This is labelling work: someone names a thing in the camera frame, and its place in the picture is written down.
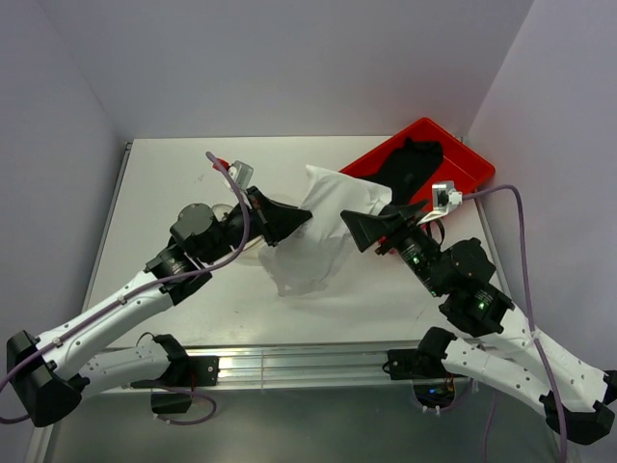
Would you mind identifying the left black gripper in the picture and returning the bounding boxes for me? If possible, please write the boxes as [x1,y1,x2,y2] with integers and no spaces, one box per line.
[201,185,311,265]

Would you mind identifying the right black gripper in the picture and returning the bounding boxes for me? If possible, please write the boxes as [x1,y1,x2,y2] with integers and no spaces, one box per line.
[337,197,445,294]

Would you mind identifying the white bra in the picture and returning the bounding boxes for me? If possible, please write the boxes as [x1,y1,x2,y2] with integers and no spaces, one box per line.
[258,165,392,297]

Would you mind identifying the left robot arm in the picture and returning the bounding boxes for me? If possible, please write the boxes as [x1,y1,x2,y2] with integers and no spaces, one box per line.
[1,187,312,427]

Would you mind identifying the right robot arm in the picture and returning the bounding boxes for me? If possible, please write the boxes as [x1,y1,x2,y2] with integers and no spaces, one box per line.
[340,204,616,445]

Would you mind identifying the black garment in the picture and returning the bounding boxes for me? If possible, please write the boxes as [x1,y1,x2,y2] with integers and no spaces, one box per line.
[361,137,443,205]

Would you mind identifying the red plastic tray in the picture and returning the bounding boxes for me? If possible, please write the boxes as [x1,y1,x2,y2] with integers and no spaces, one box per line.
[340,118,496,204]

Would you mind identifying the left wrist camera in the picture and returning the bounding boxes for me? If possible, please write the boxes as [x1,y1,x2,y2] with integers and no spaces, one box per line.
[211,157,254,191]

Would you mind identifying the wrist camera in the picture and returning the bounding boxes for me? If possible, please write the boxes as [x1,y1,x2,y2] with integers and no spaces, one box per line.
[431,180,463,219]
[211,157,254,191]

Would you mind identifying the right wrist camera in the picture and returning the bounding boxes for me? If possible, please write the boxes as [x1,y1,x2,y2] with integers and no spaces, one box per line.
[431,180,463,219]

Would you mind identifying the aluminium rail frame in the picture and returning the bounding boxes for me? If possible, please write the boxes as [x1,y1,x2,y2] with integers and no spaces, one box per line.
[23,139,579,463]

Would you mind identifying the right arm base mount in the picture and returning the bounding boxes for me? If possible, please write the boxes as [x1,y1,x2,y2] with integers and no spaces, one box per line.
[381,348,474,417]

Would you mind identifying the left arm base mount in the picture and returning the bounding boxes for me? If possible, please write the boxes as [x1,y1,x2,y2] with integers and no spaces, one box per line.
[150,356,219,426]

